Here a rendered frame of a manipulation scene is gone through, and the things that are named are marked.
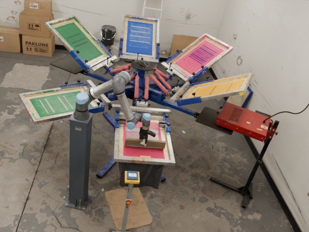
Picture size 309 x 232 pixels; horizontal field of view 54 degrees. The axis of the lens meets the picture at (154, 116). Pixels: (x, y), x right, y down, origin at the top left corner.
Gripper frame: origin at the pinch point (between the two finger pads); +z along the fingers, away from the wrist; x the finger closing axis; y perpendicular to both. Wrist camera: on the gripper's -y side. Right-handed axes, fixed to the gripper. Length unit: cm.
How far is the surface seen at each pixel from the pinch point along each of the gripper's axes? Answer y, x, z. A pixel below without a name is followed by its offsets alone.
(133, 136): 10.9, -18.1, 4.5
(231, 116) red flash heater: -105, -51, -7
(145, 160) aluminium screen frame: 0.6, 23.4, 1.0
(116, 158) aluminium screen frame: 28.1, 22.9, 0.1
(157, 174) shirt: -14.9, 13.9, 27.7
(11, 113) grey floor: 189, -175, 95
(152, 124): -11.0, -41.2, 5.3
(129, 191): 14, 43, 22
